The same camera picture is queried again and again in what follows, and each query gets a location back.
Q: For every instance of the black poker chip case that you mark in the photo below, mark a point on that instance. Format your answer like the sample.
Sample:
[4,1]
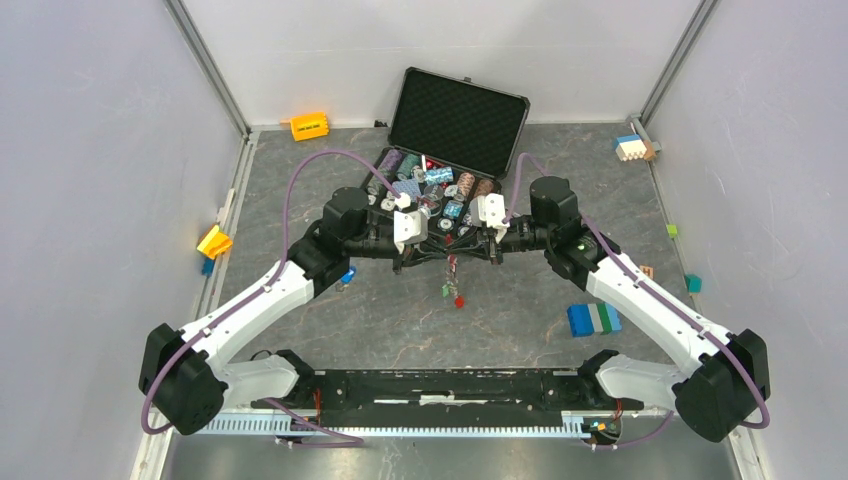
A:
[455,123]

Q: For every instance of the light blue chip stack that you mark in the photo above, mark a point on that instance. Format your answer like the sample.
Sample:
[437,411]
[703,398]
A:
[443,175]

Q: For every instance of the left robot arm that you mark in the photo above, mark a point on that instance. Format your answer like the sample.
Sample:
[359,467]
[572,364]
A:
[188,375]

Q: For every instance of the green poker chip stack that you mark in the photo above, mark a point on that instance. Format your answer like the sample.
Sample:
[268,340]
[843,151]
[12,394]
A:
[408,166]

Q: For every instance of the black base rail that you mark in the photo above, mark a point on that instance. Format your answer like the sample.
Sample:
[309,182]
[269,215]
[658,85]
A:
[522,397]

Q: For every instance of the yellow orange block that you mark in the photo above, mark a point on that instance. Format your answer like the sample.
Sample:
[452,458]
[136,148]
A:
[214,243]

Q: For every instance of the white blue brick stack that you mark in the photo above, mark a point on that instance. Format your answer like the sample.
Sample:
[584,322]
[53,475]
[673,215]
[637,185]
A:
[633,147]

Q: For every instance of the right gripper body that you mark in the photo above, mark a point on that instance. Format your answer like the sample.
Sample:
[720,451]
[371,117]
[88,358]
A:
[491,250]

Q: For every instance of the blue tag with key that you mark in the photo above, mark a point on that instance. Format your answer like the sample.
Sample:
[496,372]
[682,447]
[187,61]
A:
[346,279]

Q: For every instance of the blue patterned card deck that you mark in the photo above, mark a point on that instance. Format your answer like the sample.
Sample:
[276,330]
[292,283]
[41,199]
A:
[410,187]

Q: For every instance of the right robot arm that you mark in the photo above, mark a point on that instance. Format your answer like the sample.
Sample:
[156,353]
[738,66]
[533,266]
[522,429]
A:
[716,381]

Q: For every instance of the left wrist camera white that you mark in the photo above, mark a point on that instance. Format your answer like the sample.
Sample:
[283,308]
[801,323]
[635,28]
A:
[409,228]

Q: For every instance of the wooden letter cube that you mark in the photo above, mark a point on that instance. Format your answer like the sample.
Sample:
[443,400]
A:
[647,270]

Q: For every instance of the purple poker chip stack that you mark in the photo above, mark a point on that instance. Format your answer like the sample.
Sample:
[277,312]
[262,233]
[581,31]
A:
[390,163]

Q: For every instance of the teal small cube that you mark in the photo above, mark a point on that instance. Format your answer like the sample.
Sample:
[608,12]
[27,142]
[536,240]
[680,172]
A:
[693,283]

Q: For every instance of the blue white green block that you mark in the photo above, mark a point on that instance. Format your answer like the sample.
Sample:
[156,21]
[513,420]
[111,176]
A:
[593,319]

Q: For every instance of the red keyring with key bunch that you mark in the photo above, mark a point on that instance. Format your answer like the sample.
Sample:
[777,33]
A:
[450,288]

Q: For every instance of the small blue block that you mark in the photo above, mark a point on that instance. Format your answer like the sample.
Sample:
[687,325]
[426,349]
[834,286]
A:
[208,266]

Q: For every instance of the yellow toy block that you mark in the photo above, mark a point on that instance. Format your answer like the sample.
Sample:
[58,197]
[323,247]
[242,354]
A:
[309,126]

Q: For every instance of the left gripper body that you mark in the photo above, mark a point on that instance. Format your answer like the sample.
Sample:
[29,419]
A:
[404,258]

